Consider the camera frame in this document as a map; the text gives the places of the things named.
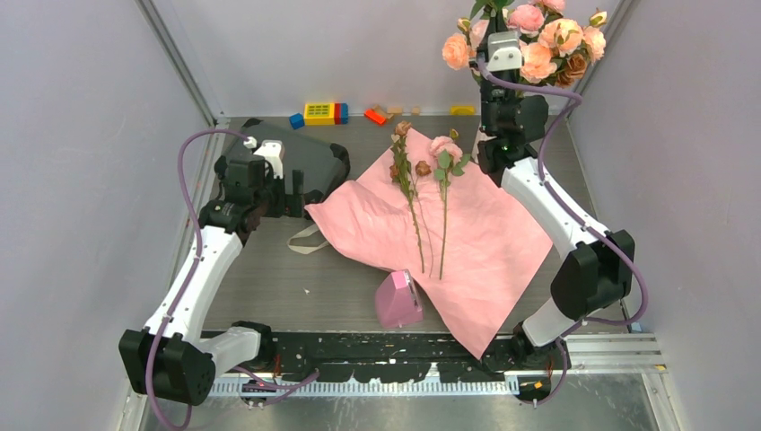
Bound white rose flower stem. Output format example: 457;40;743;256
469;0;514;21

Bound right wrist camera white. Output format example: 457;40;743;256
486;31;523;74

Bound aluminium frame rail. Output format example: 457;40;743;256
206;334;666;399

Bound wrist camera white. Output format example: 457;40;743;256
486;31;523;74
243;136;284;180

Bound cream printed ribbon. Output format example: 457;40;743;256
286;224;329;255

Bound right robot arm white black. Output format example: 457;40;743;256
474;59;634;369

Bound red blue toy block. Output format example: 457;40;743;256
333;102;349;125

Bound white ribbed vase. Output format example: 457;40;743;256
471;127;491;164

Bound pink paper bouquet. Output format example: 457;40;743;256
307;151;553;356

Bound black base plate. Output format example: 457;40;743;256
216;330;572;385

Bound pink rose flower stem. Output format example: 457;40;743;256
429;128;470;279

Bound orange red toy block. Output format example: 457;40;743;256
363;109;388;126

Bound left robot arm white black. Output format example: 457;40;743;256
118;155;285;406

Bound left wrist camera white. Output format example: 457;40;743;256
243;136;284;180

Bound peach pink flowers in vase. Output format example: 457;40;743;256
442;1;608;89

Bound brown bud flower stem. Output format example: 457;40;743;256
389;120;431;273

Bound dark grey hard case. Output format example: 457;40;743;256
241;118;351;205

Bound small yellow toy block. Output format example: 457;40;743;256
450;105;477;116

